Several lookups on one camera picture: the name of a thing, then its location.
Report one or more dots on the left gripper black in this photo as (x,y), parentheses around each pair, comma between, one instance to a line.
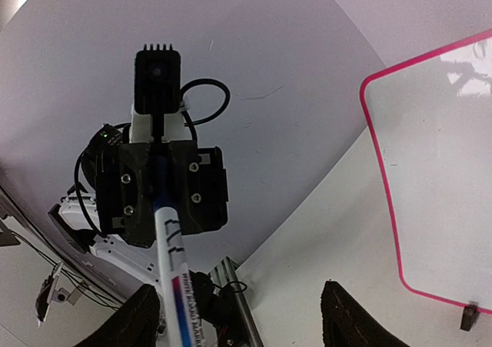
(153,185)

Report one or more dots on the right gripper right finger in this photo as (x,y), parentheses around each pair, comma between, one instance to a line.
(346,323)

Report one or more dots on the pink framed whiteboard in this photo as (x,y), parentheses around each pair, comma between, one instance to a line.
(430,123)

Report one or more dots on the whiteboard marker white blue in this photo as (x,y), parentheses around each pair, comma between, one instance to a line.
(173,268)

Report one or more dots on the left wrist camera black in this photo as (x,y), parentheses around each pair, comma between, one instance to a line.
(157,86)

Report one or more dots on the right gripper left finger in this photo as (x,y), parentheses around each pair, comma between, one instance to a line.
(134,324)

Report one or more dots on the aluminium front rail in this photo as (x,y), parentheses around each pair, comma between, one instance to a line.
(237,327)

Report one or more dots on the wire whiteboard stand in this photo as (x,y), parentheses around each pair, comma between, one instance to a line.
(469,317)

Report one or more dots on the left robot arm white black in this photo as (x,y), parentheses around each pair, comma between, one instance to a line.
(76,217)

